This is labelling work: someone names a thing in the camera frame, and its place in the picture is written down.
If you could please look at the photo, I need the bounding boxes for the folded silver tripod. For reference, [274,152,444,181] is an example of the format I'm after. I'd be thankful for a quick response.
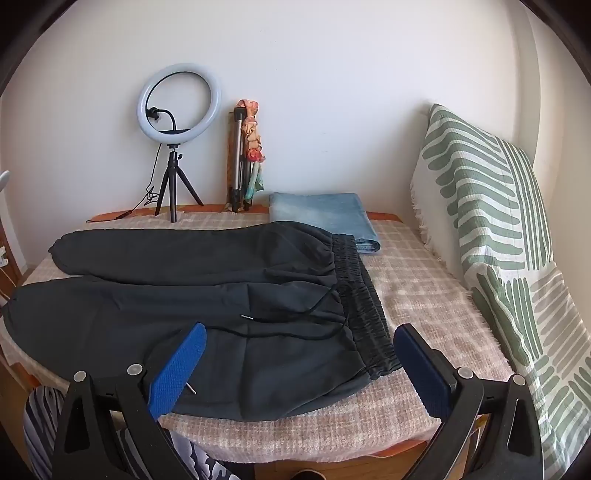
[226,106,252,213]

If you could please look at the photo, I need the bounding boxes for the folded tripod with scarf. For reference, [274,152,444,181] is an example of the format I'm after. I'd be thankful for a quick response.
[237,99,267,204]

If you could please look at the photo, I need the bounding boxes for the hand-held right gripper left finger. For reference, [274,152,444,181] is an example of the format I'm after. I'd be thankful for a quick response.
[50,322,208,480]

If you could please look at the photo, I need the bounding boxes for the black mini tripod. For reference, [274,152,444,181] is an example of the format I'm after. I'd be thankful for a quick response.
[154,144,205,223]

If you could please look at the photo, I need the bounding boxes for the pink checked blanket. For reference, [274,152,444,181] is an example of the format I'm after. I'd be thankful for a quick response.
[0,203,515,462]

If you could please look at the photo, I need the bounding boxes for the folded blue jeans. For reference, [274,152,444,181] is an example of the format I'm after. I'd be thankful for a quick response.
[269,191,382,254]

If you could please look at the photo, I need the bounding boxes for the person's zebra print trousers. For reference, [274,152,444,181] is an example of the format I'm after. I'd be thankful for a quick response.
[23,387,241,480]

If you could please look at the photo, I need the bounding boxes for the white ring light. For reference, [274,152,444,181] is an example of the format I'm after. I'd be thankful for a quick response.
[137,62,222,145]

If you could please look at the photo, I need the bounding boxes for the green patterned white cushion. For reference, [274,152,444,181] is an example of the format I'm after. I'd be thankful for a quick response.
[410,102,591,480]

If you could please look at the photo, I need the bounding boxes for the dark grey pants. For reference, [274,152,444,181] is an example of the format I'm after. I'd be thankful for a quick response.
[2,220,402,423]

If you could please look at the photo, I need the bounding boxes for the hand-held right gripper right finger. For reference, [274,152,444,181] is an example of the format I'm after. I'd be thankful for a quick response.
[393,323,546,480]

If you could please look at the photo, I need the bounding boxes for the black ring light cable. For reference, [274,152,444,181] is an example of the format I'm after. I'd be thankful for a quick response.
[85,145,160,224]

